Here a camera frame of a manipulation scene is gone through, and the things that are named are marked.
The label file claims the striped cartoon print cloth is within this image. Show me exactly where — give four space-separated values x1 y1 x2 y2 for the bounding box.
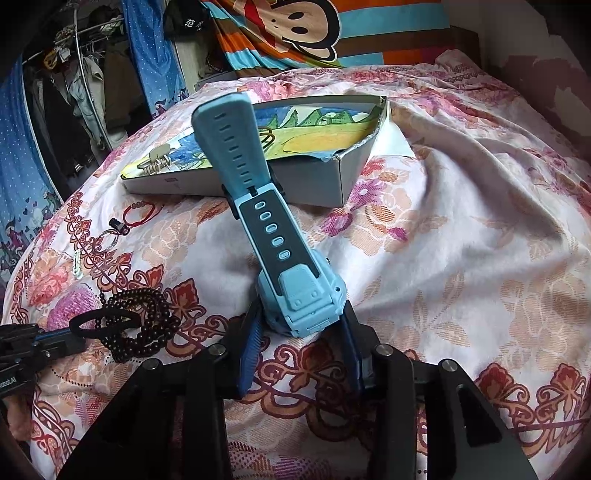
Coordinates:
216 0 451 70

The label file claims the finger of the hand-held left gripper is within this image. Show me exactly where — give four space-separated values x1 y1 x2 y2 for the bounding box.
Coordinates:
0 323 77 347
0 339 89 371

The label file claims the dark bead necklace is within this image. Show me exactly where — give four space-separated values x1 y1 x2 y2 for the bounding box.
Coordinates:
99 288 184 359

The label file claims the red string bracelet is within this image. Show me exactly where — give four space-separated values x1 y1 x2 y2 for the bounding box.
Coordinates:
122 200 160 227

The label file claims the floral blanket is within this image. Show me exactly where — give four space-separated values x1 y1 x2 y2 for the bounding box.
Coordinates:
0 48 591 480

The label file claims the black cap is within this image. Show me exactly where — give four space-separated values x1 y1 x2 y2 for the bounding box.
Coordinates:
161 0 223 43

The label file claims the rack of hanging clothes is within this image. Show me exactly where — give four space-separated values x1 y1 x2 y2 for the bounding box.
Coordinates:
22 7 154 185

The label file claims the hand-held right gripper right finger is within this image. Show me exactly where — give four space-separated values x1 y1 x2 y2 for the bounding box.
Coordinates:
339 307 541 480

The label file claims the wooden headboard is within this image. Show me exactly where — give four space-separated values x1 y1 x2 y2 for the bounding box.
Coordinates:
449 25 482 66

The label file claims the blue dotted curtain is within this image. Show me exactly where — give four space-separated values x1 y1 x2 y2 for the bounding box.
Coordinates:
122 0 186 117
0 55 62 278

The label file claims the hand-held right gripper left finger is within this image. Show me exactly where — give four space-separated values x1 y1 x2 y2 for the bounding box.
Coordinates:
55 305 266 480

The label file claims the grey cardboard box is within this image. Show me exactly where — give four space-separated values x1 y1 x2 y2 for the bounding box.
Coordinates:
120 95 393 208

